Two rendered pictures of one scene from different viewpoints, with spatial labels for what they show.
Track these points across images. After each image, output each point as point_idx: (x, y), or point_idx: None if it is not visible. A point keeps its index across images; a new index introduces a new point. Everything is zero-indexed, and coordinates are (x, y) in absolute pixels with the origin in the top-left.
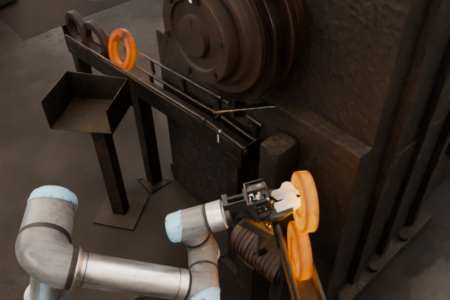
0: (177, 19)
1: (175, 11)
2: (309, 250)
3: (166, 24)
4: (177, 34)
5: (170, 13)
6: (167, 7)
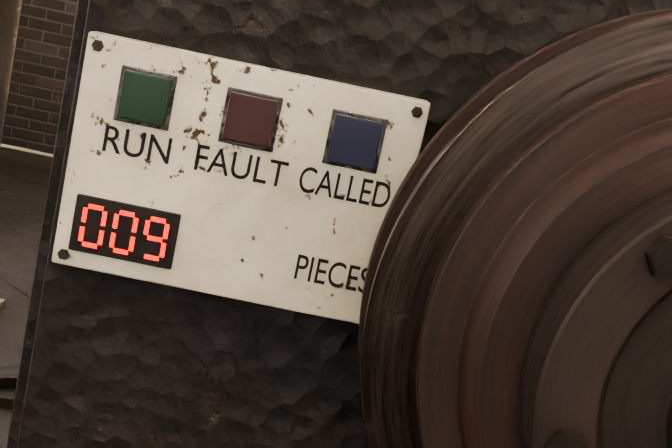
0: (650, 363)
1: (651, 320)
2: None
3: (562, 403)
4: (616, 444)
5: (628, 334)
6: (612, 306)
